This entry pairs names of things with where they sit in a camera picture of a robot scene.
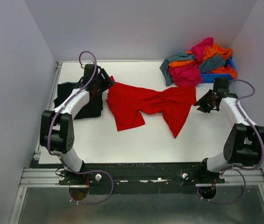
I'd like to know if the red t-shirt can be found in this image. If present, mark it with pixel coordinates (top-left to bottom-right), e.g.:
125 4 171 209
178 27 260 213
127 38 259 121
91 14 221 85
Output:
107 83 196 138

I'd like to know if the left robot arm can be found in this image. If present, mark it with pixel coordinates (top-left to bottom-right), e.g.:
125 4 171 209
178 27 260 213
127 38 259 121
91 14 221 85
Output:
40 64 115 184

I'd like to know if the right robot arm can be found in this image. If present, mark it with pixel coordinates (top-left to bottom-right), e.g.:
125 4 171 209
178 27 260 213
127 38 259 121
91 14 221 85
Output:
195 77 264 183

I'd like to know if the blue plastic bin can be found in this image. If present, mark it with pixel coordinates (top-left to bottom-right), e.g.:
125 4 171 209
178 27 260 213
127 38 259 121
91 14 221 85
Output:
201 57 237 83

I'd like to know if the folded black t-shirt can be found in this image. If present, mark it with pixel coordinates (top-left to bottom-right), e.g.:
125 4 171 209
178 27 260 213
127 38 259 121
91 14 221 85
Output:
54 84 103 120

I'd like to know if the magenta t-shirt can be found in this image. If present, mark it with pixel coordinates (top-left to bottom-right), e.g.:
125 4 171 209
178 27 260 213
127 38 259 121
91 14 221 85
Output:
169 37 214 87

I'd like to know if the folded blue t-shirt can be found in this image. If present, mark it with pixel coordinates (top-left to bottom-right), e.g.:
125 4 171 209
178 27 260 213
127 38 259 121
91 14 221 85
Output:
61 82 77 85

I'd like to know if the grey-blue t-shirt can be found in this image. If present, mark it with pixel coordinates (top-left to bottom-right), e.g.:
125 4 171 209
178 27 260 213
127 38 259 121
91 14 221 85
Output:
160 53 226 87

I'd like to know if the orange t-shirt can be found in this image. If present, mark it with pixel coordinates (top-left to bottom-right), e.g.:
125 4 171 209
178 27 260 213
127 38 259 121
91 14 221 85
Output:
169 43 238 80

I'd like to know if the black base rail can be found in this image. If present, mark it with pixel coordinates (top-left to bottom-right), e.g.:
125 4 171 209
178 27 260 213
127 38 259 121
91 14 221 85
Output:
59 162 225 195

